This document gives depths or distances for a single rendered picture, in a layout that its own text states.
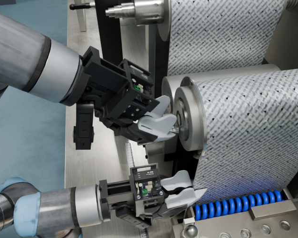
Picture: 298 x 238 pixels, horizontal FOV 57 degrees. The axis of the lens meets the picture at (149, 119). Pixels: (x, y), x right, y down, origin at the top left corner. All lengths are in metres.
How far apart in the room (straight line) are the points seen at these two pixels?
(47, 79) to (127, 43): 1.01
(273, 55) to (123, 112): 0.54
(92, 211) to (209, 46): 0.42
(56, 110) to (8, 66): 2.04
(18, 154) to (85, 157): 1.33
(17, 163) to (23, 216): 1.59
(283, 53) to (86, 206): 0.61
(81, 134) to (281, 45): 0.58
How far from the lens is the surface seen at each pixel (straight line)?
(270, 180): 0.67
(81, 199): 0.53
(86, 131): 0.43
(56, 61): 0.35
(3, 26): 0.35
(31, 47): 0.35
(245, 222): 0.66
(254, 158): 0.56
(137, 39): 1.37
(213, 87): 0.47
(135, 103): 0.39
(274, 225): 0.68
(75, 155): 0.90
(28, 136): 2.26
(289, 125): 0.52
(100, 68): 0.36
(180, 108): 0.47
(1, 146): 2.28
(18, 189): 0.70
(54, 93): 0.36
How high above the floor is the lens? 1.61
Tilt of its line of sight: 48 degrees down
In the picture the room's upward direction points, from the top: straight up
